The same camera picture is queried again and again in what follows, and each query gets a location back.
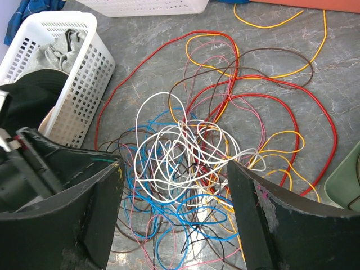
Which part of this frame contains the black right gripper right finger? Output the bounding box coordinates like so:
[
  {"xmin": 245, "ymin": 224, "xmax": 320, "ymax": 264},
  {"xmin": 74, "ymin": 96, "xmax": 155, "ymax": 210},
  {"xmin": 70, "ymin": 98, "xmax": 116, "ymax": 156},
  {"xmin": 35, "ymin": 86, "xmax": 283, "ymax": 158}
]
[{"xmin": 227, "ymin": 161, "xmax": 359, "ymax": 269}]

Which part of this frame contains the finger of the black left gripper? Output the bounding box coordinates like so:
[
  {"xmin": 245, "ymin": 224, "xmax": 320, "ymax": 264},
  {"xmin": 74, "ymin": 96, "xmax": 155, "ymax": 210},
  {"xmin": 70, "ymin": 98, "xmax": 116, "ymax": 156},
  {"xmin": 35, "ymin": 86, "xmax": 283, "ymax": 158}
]
[{"xmin": 16, "ymin": 127, "xmax": 121, "ymax": 197}]

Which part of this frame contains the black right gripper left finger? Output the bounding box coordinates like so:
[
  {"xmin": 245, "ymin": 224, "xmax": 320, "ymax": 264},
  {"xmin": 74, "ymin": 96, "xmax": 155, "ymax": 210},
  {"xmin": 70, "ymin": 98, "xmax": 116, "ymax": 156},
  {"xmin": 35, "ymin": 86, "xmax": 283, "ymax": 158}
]
[{"xmin": 1, "ymin": 160, "xmax": 124, "ymax": 269}]

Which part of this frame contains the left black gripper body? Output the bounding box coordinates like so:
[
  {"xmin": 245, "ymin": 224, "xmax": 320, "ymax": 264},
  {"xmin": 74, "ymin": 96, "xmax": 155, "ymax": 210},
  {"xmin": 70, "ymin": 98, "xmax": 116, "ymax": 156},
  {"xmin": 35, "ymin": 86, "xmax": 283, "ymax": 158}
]
[{"xmin": 1, "ymin": 129, "xmax": 37, "ymax": 212}]

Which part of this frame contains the pink cable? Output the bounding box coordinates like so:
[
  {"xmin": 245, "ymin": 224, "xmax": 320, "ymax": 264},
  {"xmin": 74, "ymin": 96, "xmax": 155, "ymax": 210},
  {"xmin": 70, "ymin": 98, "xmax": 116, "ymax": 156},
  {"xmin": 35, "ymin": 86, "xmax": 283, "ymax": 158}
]
[{"xmin": 111, "ymin": 40, "xmax": 267, "ymax": 270}]

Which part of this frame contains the blue cable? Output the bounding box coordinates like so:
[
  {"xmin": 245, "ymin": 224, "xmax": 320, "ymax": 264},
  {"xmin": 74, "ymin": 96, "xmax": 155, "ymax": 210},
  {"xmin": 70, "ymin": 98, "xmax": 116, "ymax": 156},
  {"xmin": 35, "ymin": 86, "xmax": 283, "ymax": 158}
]
[{"xmin": 123, "ymin": 108, "xmax": 240, "ymax": 270}]

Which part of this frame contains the brown cable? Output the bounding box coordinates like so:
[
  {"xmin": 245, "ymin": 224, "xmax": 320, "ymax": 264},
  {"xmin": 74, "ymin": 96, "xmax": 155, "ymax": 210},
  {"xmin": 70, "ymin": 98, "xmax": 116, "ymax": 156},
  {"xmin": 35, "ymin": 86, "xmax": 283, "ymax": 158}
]
[{"xmin": 98, "ymin": 47, "xmax": 314, "ymax": 270}]

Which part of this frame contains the small white plastic basket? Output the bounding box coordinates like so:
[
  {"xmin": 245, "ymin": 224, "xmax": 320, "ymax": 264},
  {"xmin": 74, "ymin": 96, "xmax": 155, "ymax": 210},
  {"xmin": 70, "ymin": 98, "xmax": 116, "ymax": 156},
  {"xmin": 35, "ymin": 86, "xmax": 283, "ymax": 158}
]
[{"xmin": 1, "ymin": 11, "xmax": 115, "ymax": 148}]

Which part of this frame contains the green plastic tray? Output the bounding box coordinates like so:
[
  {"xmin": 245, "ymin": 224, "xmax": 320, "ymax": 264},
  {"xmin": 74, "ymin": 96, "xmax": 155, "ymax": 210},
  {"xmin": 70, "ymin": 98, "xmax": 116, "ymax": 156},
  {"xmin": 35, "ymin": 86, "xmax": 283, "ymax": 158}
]
[{"xmin": 324, "ymin": 142, "xmax": 359, "ymax": 212}]

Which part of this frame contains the black hat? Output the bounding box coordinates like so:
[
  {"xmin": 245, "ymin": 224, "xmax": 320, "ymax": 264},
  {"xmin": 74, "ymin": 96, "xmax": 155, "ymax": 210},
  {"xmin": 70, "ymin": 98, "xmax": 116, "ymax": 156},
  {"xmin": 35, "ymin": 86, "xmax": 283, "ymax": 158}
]
[{"xmin": 1, "ymin": 69, "xmax": 68, "ymax": 136}]

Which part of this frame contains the grey cloth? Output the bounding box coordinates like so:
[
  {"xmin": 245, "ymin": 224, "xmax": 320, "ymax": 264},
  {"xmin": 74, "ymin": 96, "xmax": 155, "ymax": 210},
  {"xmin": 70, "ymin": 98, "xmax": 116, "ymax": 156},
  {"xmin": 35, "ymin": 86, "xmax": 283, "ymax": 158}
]
[{"xmin": 21, "ymin": 29, "xmax": 86, "ymax": 76}]

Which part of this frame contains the large white plastic basket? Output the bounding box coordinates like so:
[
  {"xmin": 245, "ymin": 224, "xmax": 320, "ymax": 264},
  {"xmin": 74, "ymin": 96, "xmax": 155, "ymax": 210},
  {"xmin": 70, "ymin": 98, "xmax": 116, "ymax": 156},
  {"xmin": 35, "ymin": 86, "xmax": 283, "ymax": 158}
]
[{"xmin": 79, "ymin": 0, "xmax": 209, "ymax": 17}]

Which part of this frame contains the blue plaid cloth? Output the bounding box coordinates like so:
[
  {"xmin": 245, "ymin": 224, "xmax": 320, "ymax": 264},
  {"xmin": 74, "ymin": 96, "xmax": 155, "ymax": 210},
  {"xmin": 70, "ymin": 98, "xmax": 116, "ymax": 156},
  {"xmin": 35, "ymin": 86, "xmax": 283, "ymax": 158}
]
[{"xmin": 3, "ymin": 0, "xmax": 67, "ymax": 46}]

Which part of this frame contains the orange plastic tray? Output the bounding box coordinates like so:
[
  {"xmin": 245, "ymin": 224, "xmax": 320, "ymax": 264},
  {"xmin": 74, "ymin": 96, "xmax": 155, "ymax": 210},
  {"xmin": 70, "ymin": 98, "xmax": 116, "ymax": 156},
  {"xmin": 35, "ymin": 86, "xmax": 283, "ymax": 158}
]
[{"xmin": 254, "ymin": 0, "xmax": 360, "ymax": 14}]

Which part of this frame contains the black cable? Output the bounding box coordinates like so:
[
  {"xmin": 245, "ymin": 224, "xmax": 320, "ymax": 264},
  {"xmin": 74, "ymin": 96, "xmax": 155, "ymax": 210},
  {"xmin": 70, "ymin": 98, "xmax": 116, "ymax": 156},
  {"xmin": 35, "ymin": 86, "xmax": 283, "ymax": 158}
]
[{"xmin": 171, "ymin": 161, "xmax": 226, "ymax": 262}]

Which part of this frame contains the white cable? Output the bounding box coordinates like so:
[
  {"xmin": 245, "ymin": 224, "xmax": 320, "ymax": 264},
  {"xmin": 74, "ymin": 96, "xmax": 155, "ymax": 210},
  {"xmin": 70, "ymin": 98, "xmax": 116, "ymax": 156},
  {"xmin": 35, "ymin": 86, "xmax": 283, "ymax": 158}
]
[{"xmin": 133, "ymin": 91, "xmax": 267, "ymax": 205}]

